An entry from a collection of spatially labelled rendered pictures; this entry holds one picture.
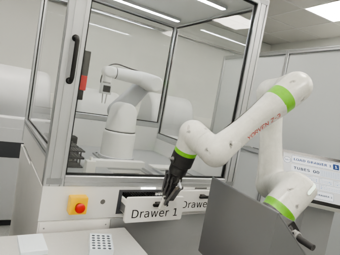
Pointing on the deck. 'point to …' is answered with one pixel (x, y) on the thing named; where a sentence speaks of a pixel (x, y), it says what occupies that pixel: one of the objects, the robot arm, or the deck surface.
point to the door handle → (74, 59)
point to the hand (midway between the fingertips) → (164, 203)
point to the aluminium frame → (125, 179)
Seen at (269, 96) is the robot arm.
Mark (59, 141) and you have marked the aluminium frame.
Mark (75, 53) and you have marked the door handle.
